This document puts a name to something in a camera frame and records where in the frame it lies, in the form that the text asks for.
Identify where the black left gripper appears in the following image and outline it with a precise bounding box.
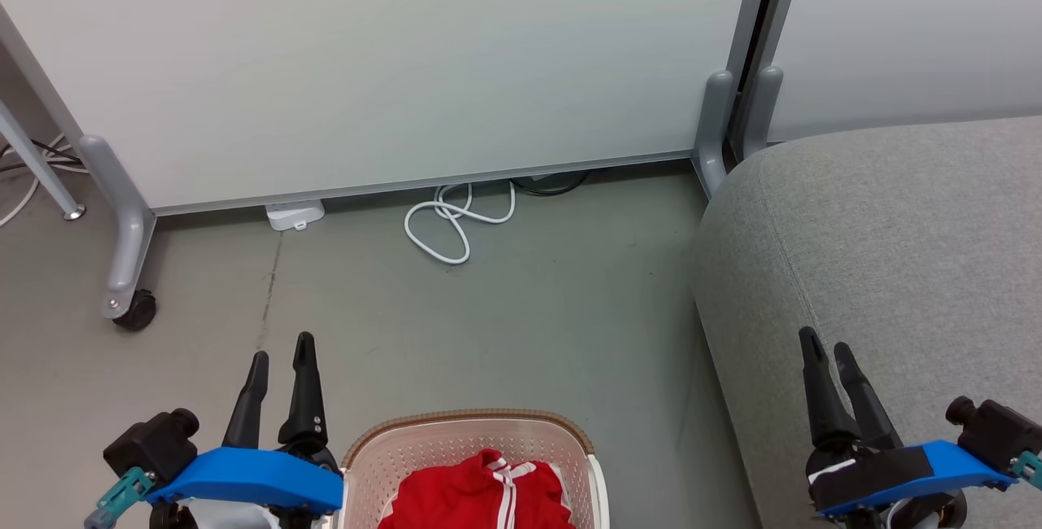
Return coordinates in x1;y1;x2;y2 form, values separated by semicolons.
151;332;343;529

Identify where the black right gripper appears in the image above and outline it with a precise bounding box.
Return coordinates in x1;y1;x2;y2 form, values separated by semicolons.
799;326;970;529

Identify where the red jacket with white stripes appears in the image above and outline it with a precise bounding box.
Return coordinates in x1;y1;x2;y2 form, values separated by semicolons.
377;448;576;529

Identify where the grey fabric sofa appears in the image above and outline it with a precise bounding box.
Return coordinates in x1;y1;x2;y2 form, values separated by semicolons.
692;116;1042;529

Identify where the cream perforated laundry basket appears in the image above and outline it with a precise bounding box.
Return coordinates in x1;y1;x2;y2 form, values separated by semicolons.
338;409;610;529

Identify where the black caster wheel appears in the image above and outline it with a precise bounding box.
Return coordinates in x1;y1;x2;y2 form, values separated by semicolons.
112;289;157;331

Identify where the white power strip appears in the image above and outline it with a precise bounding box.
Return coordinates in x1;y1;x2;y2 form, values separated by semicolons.
265;199;326;232

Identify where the grey partition foot with caster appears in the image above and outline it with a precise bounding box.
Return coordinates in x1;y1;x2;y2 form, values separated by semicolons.
79;135;157;320

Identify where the grey metal table leg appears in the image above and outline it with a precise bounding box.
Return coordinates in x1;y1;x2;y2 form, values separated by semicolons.
0;98;86;221

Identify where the wide white partition panel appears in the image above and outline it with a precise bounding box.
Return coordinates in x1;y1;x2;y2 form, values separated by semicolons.
0;0;774;216

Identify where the narrow white partition panel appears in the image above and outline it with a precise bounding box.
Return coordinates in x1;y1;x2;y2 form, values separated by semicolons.
765;0;1042;143

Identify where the blue left camera mount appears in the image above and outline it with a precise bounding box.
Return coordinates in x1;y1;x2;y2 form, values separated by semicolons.
147;446;344;515

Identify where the teal left cable connector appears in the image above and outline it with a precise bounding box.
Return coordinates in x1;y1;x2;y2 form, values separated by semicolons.
84;466;157;529

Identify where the teal cable connector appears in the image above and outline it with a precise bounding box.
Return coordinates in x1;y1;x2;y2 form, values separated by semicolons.
84;466;157;529
1009;450;1042;489

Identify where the teal right cable connector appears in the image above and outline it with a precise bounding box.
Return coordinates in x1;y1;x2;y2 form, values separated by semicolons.
1009;450;1042;489

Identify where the white coiled cable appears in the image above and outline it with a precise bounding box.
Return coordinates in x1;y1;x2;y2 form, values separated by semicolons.
404;181;517;265

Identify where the black cable under table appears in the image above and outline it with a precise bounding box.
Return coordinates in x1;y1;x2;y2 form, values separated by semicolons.
0;138;82;173

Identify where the white cable under table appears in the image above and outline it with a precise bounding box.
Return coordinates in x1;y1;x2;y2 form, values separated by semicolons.
0;134;89;229

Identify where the black floor cable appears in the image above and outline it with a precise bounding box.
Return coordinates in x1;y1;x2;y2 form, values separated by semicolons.
511;173;591;197

